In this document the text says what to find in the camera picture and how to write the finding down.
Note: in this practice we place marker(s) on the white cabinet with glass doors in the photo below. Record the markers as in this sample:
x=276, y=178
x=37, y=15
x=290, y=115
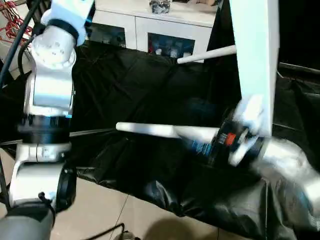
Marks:
x=150, y=25

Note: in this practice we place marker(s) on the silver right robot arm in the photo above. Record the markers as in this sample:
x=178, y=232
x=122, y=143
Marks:
x=285, y=165

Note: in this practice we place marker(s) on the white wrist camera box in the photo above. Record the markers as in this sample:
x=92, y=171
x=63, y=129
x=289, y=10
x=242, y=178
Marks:
x=72, y=12
x=250, y=117

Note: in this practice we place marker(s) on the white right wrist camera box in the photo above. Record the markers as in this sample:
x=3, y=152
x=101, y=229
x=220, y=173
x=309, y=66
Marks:
x=250, y=117

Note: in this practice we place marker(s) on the black plastic mat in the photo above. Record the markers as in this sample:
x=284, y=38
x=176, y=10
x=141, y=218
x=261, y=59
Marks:
x=150, y=100

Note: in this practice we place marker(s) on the dark object on cabinet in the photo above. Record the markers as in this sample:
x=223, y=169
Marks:
x=160, y=6

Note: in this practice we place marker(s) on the white plastic table top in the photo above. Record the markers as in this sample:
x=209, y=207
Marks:
x=257, y=60

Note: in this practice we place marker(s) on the white plastic table leg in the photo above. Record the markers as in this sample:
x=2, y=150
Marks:
x=165, y=131
x=207, y=54

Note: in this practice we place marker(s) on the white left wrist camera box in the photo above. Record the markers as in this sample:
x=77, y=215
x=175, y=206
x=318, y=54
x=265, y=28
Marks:
x=72, y=12

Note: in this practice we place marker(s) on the beige object on cabinet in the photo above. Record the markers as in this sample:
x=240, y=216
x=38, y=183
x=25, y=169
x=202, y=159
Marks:
x=205, y=2

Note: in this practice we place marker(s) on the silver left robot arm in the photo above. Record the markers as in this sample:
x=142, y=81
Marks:
x=47, y=100

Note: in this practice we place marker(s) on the black horizontal rail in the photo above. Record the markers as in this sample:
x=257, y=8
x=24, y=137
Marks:
x=300, y=67

